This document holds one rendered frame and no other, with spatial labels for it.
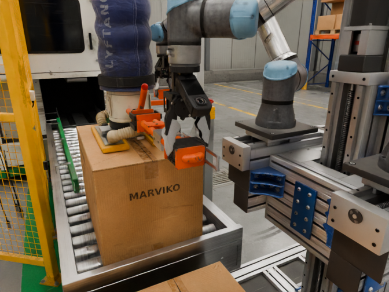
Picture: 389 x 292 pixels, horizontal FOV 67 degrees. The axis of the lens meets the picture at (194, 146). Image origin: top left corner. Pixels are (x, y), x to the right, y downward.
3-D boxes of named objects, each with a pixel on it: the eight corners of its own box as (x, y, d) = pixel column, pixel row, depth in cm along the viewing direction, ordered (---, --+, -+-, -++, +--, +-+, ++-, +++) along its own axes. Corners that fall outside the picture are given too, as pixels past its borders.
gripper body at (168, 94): (190, 112, 77) (190, 64, 73) (205, 119, 70) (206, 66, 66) (162, 114, 74) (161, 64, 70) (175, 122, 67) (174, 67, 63)
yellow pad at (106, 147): (91, 130, 136) (90, 120, 135) (113, 128, 140) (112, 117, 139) (102, 153, 107) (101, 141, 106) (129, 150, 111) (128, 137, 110)
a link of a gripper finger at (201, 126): (205, 139, 80) (194, 109, 75) (216, 146, 74) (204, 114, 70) (195, 145, 79) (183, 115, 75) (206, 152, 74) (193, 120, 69)
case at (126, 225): (85, 198, 158) (76, 126, 145) (157, 183, 174) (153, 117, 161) (104, 272, 107) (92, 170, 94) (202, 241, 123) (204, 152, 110)
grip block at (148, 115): (129, 127, 105) (128, 110, 103) (156, 124, 109) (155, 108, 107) (135, 132, 98) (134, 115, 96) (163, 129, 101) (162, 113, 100)
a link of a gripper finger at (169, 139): (162, 150, 75) (175, 116, 74) (170, 157, 70) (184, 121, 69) (151, 147, 73) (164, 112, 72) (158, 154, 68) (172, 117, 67)
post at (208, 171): (198, 251, 200) (199, 105, 168) (207, 248, 203) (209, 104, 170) (203, 257, 194) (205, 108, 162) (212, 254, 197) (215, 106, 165)
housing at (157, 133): (151, 144, 86) (151, 129, 85) (173, 141, 89) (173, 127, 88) (160, 152, 80) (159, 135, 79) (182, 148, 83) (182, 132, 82)
